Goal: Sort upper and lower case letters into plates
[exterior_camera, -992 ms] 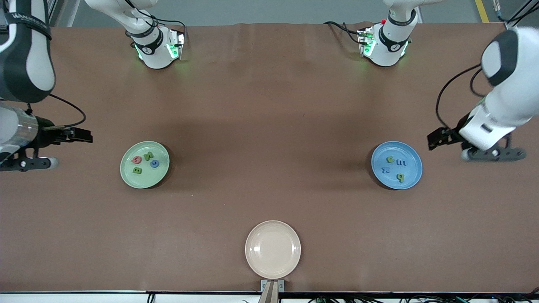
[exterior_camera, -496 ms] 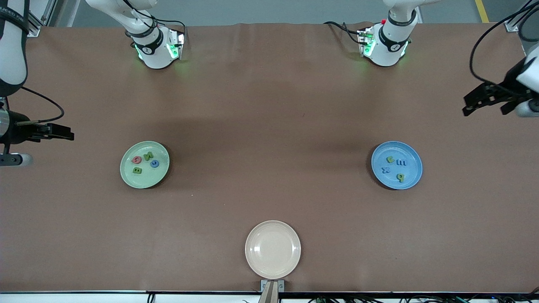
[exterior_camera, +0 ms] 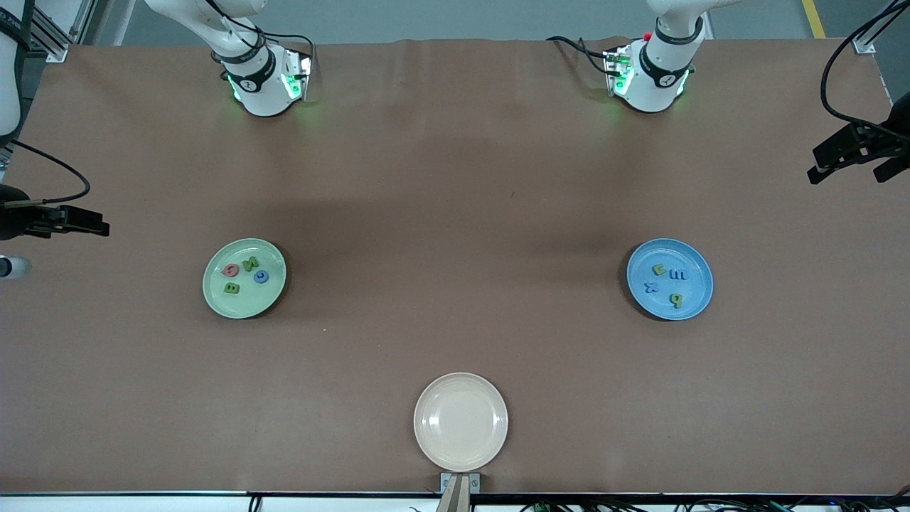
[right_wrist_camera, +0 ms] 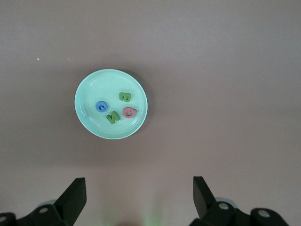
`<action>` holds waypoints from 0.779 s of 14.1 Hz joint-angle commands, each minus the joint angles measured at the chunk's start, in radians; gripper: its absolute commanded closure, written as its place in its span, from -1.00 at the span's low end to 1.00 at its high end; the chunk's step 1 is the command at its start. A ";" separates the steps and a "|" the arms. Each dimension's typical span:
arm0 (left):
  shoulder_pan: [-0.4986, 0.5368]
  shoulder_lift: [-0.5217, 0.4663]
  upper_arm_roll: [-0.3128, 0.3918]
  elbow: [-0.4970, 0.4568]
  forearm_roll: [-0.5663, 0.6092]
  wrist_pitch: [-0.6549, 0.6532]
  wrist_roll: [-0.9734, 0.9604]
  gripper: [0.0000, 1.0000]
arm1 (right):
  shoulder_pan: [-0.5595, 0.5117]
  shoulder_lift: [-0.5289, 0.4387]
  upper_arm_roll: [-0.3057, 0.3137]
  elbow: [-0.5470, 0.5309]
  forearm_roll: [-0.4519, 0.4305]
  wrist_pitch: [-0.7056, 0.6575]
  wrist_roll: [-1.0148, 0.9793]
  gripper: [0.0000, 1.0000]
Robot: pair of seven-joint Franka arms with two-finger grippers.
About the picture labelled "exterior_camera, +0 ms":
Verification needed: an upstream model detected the black base cable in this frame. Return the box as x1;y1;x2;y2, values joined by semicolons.
546;36;612;76
235;20;316;68

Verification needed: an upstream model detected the light green plate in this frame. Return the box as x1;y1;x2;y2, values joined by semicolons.
203;238;287;319

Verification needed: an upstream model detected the aluminium frame profile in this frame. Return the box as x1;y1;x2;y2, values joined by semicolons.
852;0;898;55
21;0;97;66

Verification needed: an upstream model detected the tangled cable bundle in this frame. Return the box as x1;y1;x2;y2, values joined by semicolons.
523;487;910;512

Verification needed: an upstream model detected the blue plate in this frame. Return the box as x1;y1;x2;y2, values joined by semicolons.
626;238;714;321

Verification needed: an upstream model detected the beige plate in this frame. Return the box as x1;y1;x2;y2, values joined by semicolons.
413;372;509;473

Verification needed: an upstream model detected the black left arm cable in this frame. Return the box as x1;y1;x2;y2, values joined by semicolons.
820;0;910;137

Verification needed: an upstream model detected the small box with green lights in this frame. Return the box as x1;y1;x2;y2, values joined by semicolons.
603;44;635;97
281;48;314;102

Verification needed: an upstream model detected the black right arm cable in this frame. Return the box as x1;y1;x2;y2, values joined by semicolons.
9;138;92;208

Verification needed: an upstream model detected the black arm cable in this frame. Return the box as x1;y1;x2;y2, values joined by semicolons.
9;138;92;208
820;0;910;137

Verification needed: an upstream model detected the brown table mat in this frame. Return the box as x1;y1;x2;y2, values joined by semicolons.
0;37;910;495

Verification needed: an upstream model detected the beige mount bar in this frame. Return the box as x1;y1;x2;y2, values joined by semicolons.
436;475;471;512

